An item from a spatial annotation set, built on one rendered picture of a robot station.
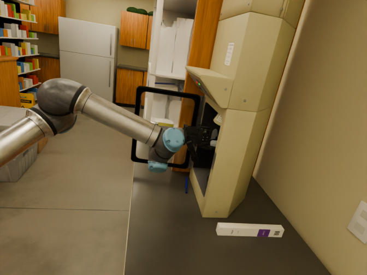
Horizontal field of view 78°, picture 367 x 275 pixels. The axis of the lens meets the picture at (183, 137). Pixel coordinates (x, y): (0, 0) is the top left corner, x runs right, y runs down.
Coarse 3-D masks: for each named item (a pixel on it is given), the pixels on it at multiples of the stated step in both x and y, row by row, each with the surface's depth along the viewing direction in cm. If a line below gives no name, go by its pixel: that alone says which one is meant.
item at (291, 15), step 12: (228, 0) 87; (240, 0) 76; (252, 0) 67; (264, 0) 68; (276, 0) 69; (288, 0) 69; (300, 0) 79; (228, 12) 86; (240, 12) 75; (264, 12) 69; (276, 12) 70; (288, 12) 73
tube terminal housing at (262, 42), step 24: (240, 24) 74; (264, 24) 70; (288, 24) 77; (216, 48) 97; (240, 48) 72; (264, 48) 73; (288, 48) 86; (216, 72) 94; (240, 72) 74; (264, 72) 76; (240, 96) 78; (264, 96) 82; (240, 120) 81; (264, 120) 94; (216, 144) 86; (240, 144) 85; (192, 168) 119; (216, 168) 87; (240, 168) 89; (216, 192) 92; (240, 192) 102; (216, 216) 96
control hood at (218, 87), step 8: (192, 72) 86; (200, 72) 81; (208, 72) 86; (200, 80) 77; (208, 80) 74; (216, 80) 74; (224, 80) 75; (232, 80) 75; (208, 88) 75; (216, 88) 75; (224, 88) 76; (216, 96) 76; (224, 96) 77; (224, 104) 78
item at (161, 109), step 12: (144, 96) 108; (156, 96) 108; (168, 96) 107; (144, 108) 110; (156, 108) 110; (168, 108) 110; (180, 108) 110; (192, 108) 109; (156, 120) 112; (168, 120) 112; (180, 120) 112; (144, 144) 116; (144, 156) 119; (180, 156) 119
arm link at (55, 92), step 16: (48, 80) 70; (64, 80) 69; (48, 96) 68; (64, 96) 67; (80, 96) 68; (96, 96) 72; (64, 112) 74; (80, 112) 71; (96, 112) 70; (112, 112) 71; (128, 112) 74; (112, 128) 75; (128, 128) 72; (144, 128) 73; (160, 128) 76; (176, 128) 76; (160, 144) 75; (176, 144) 73
